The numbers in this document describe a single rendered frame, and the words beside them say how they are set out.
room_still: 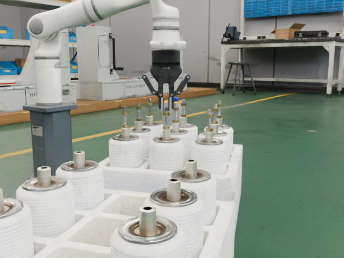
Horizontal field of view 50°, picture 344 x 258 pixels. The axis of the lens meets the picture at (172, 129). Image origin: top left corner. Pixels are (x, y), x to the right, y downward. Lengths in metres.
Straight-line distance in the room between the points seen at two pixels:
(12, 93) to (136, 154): 2.17
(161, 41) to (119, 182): 0.38
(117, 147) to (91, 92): 2.81
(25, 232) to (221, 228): 0.32
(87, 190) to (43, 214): 0.13
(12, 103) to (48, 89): 1.67
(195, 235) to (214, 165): 0.40
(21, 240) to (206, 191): 0.31
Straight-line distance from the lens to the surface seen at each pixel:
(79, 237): 0.69
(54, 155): 1.45
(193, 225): 0.57
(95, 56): 3.74
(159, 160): 0.98
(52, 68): 1.44
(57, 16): 1.39
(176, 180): 0.58
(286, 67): 6.11
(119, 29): 8.01
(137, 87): 4.06
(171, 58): 0.96
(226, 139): 1.08
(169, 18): 0.96
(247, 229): 1.10
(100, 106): 3.56
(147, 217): 0.47
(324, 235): 1.12
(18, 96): 3.13
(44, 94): 1.44
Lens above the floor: 0.46
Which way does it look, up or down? 10 degrees down
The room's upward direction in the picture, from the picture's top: straight up
